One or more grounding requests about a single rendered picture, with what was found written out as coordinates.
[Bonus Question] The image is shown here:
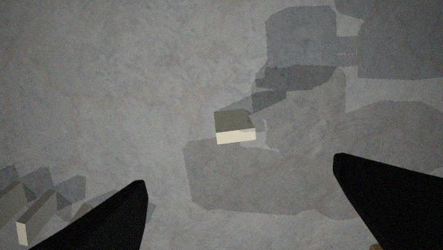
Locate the beige rectangular block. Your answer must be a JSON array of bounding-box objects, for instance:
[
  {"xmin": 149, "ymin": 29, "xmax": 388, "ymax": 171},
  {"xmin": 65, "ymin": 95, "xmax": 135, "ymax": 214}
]
[
  {"xmin": 68, "ymin": 203, "xmax": 91, "ymax": 225},
  {"xmin": 214, "ymin": 108, "xmax": 256, "ymax": 145},
  {"xmin": 0, "ymin": 181, "xmax": 28, "ymax": 230},
  {"xmin": 16, "ymin": 189, "xmax": 57, "ymax": 246}
]

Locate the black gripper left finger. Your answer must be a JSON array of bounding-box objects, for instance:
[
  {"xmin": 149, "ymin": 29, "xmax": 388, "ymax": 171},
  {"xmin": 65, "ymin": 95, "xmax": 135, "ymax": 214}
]
[{"xmin": 28, "ymin": 180, "xmax": 148, "ymax": 250}]

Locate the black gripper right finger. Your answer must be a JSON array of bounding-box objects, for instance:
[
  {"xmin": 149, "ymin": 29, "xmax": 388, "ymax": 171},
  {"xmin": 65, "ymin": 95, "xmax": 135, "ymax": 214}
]
[{"xmin": 333, "ymin": 153, "xmax": 443, "ymax": 250}]

